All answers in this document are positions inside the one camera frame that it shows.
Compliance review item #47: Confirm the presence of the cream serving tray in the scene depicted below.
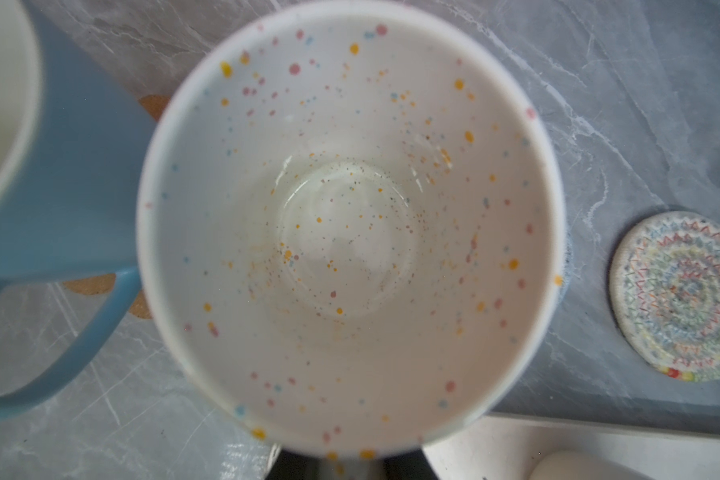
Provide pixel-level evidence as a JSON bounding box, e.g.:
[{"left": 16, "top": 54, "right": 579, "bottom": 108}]
[{"left": 423, "top": 414, "right": 720, "bottom": 479}]

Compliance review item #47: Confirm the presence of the white mug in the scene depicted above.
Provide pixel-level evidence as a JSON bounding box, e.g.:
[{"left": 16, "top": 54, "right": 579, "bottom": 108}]
[
  {"left": 137, "top": 1, "right": 566, "bottom": 460},
  {"left": 529, "top": 451, "right": 650, "bottom": 480}
]

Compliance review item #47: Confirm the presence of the light blue mug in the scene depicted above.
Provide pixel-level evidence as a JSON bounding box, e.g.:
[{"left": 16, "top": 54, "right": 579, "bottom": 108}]
[{"left": 0, "top": 1, "right": 155, "bottom": 421}]

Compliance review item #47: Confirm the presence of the cork paw print coaster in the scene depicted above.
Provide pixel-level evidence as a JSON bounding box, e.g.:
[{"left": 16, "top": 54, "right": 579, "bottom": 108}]
[{"left": 63, "top": 94, "right": 170, "bottom": 320}]

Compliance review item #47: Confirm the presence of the white woven rope coaster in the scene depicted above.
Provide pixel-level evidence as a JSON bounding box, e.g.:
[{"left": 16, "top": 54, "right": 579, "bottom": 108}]
[{"left": 609, "top": 211, "right": 720, "bottom": 382}]

